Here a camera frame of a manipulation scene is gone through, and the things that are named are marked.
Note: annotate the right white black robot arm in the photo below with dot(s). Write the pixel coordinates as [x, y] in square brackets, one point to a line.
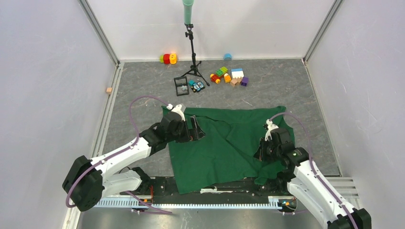
[303, 179]

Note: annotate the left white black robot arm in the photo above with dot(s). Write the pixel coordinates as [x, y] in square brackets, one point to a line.
[90, 180]

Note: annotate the teal black toy block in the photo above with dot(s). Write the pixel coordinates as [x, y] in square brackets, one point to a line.
[196, 86]

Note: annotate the purple toy block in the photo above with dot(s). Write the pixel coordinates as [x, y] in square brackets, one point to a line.
[244, 81]

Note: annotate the green red toy blocks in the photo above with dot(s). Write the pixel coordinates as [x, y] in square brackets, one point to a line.
[218, 75]

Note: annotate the teal cylinder on tripod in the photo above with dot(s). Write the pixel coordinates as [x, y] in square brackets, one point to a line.
[187, 11]

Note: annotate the orange yellow toy block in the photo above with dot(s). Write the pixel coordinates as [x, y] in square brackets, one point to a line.
[227, 78]

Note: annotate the white blue toy block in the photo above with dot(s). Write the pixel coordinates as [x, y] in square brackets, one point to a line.
[237, 73]

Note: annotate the green cloth garment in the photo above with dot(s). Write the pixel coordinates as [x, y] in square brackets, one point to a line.
[226, 152]

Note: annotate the black tripod stand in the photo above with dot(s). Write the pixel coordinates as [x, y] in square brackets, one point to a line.
[194, 68]

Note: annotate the black brooch tray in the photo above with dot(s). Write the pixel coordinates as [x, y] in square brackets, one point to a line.
[181, 85]

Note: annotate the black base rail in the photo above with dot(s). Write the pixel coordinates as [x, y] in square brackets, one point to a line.
[164, 190]

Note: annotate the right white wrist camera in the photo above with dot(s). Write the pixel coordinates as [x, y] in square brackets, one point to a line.
[269, 126]

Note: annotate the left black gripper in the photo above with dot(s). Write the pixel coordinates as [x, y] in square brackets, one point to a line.
[197, 132]

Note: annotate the red orange green toy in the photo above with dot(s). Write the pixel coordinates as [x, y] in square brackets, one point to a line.
[169, 58]

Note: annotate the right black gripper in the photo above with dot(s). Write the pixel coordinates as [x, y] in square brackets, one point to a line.
[260, 154]

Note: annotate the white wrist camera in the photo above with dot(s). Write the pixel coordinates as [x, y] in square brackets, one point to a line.
[269, 126]
[179, 109]

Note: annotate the tan toy block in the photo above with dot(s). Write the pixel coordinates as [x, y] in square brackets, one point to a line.
[235, 81]

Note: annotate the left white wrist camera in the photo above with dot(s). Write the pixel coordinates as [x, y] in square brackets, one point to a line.
[179, 109]

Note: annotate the blue toy cup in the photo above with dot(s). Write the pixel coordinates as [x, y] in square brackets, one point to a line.
[227, 57]

